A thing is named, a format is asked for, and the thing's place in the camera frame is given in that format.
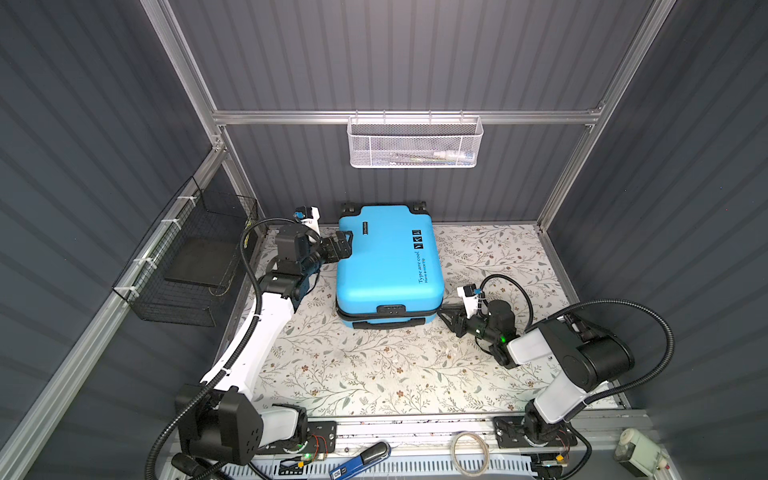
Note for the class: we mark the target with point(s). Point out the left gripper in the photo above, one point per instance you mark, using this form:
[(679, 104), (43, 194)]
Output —
[(342, 247)]

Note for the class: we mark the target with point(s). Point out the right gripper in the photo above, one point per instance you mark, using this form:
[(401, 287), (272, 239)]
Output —
[(460, 319)]

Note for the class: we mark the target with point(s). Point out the blue hard-shell suitcase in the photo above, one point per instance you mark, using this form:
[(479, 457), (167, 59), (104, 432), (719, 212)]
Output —
[(393, 278)]

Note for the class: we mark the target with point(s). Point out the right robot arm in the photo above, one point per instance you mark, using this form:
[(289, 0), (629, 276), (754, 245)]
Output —
[(588, 354)]

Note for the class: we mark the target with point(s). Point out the yellow marker pen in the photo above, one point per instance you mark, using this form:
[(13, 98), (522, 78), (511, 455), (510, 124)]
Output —
[(244, 239)]

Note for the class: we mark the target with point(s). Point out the floral table cloth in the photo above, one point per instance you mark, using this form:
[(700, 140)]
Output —
[(330, 369)]

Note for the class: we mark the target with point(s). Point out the black pad in basket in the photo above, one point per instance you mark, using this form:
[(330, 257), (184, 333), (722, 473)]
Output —
[(201, 262)]

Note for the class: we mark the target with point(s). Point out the items in white basket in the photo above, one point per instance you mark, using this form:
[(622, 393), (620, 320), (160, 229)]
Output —
[(424, 159)]

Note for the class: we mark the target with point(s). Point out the white box device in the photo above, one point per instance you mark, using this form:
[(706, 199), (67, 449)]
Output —
[(640, 455)]

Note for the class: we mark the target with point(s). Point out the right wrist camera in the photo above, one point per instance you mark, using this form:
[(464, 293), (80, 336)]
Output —
[(471, 297)]

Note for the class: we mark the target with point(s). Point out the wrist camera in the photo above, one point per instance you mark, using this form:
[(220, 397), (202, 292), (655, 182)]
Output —
[(308, 216), (471, 297)]

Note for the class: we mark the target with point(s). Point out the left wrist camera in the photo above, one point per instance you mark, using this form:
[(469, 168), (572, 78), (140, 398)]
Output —
[(308, 216)]

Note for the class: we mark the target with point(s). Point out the white wire mesh basket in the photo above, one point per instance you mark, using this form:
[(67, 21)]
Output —
[(372, 135)]

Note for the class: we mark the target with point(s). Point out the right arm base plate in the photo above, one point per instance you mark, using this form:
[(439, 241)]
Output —
[(517, 431)]

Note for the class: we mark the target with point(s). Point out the black wire wall basket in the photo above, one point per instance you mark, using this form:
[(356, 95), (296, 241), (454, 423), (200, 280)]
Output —
[(211, 213)]

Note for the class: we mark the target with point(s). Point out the blue black handled tool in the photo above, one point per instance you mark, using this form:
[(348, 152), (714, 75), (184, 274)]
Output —
[(368, 458)]

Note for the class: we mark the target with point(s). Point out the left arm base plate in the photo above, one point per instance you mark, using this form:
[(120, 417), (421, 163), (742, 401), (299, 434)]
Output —
[(320, 438)]

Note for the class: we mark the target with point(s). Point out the black handle tool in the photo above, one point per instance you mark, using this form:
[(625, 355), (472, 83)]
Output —
[(189, 465)]

